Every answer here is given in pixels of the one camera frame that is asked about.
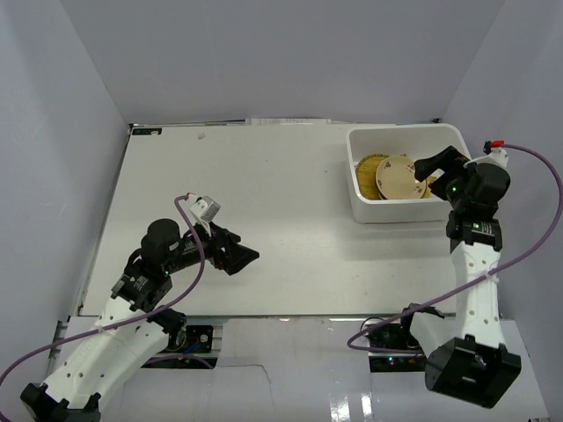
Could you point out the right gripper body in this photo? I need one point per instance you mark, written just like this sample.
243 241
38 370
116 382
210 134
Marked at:
458 199

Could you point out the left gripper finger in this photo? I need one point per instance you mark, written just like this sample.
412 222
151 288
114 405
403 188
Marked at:
222 236
237 257

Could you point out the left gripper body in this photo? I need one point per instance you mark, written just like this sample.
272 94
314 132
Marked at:
223 250

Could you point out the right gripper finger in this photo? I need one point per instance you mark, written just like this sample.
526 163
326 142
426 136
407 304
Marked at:
442 187
447 160

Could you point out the beige round plate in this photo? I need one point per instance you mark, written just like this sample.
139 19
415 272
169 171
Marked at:
395 180

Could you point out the round bamboo plate green rim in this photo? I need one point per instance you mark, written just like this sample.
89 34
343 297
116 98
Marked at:
365 172

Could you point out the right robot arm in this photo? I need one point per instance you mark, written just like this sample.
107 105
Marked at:
467 358

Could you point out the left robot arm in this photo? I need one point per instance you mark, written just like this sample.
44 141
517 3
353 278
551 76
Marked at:
133 326

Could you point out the white plastic bin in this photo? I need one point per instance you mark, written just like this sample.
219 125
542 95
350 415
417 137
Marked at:
417 141

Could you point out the papers behind table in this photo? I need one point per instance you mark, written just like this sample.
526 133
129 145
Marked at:
289 121

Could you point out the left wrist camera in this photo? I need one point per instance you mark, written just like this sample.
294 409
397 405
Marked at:
203 209

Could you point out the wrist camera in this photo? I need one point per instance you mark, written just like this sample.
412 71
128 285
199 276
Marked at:
494 153
203 209

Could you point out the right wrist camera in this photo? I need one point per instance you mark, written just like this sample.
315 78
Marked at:
494 153

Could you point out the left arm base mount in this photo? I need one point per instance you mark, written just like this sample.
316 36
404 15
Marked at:
195 350

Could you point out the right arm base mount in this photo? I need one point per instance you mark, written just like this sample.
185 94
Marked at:
409 359

